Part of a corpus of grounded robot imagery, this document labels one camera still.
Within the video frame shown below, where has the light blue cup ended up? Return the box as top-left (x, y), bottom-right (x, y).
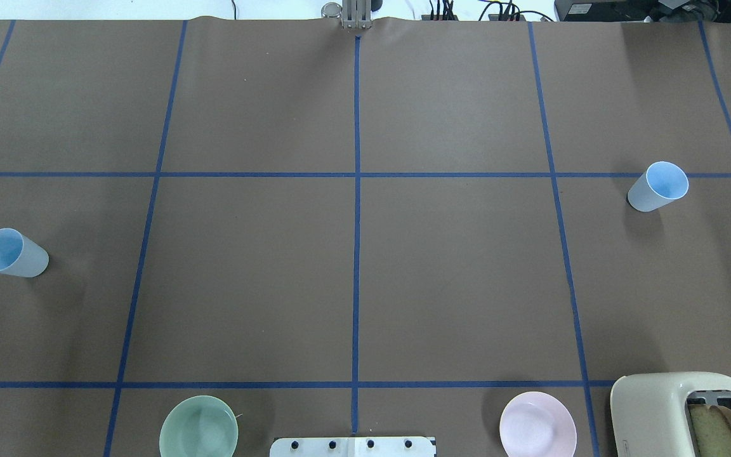
top-left (627, 161), bottom-right (688, 212)
top-left (0, 228), bottom-right (49, 278)

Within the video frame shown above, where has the green bowl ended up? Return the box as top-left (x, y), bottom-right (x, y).
top-left (159, 395), bottom-right (240, 456)

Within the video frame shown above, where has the pink bowl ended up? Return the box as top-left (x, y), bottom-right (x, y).
top-left (499, 391), bottom-right (577, 456)

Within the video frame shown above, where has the cream toaster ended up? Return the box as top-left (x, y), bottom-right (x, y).
top-left (610, 371), bottom-right (731, 456)

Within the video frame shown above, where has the bread slice in toaster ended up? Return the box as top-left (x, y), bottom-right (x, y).
top-left (688, 404), bottom-right (731, 456)

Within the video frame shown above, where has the metal clamp bracket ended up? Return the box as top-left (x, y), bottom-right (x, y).
top-left (321, 0), bottom-right (383, 30)

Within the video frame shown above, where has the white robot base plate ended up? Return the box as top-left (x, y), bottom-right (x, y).
top-left (269, 436), bottom-right (437, 456)

